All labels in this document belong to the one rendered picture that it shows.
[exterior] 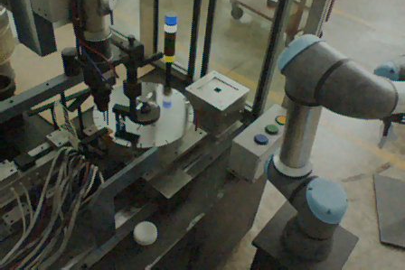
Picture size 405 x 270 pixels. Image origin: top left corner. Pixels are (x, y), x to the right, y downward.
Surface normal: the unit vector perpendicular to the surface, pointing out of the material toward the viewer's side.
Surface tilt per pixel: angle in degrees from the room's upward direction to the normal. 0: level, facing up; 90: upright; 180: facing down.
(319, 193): 8
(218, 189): 0
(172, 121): 0
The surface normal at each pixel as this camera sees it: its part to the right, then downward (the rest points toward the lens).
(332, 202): 0.15, -0.66
